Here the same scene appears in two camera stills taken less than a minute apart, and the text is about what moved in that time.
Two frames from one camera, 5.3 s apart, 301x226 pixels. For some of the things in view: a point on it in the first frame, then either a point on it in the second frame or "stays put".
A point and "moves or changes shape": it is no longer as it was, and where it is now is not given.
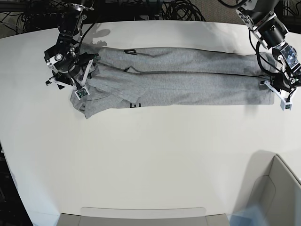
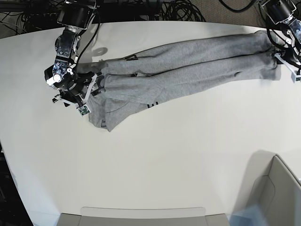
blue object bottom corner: (252, 216) stays put
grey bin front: (96, 216) stays put
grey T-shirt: (126, 77) moves or changes shape
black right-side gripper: (283, 84) → (288, 54)
